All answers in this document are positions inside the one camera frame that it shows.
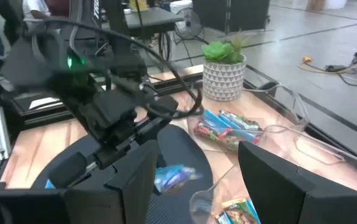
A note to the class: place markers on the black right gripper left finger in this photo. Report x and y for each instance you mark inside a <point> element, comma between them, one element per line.
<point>119,193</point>

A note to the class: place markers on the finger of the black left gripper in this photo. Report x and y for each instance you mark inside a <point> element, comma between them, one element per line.
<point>150,130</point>
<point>68,169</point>

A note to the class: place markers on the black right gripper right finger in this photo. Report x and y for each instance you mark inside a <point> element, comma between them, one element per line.
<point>284,193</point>

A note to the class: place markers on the green granola bar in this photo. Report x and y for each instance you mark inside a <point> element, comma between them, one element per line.
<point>243,122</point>
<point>239,214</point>

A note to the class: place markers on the red ended granola bar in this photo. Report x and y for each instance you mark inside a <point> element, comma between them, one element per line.
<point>209,133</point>

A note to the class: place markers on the blue pink granola bar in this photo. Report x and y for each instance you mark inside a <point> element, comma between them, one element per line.
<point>50,184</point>

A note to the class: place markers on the purple oatmeal raisin granola bar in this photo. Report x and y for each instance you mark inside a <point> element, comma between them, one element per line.
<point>175,177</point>

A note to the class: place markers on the dark round woven placemat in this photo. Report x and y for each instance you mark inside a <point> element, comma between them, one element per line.
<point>178,149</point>

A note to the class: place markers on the clear plastic bin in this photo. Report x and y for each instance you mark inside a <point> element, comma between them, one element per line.
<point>321,149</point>
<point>296,105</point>

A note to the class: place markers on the white triangle pattern plant pot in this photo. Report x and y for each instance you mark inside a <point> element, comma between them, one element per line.
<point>223,81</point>

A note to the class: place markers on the green succulent plant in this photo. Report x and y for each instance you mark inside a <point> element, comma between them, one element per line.
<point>219,51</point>

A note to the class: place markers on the black table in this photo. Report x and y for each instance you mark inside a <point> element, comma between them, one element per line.
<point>153,18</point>

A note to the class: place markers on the black floor fan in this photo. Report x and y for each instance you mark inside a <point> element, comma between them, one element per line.
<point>194,23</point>

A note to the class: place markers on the white bucket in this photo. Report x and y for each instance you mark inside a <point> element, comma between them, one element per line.
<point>181,7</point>

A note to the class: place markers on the black cabinet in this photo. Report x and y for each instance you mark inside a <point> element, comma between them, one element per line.
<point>243,14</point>

